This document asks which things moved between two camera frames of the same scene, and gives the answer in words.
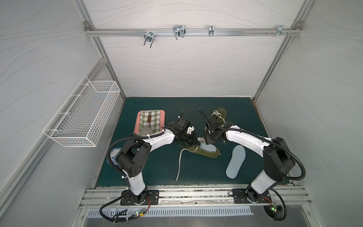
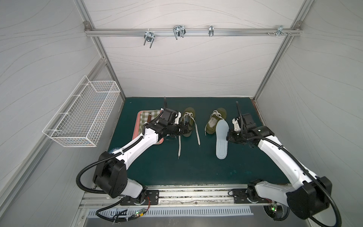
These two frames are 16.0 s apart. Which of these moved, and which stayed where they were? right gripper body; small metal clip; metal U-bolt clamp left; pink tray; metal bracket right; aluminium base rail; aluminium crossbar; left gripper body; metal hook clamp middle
Moved: right gripper body; left gripper body
Stayed: aluminium base rail; small metal clip; metal bracket right; metal U-bolt clamp left; aluminium crossbar; pink tray; metal hook clamp middle
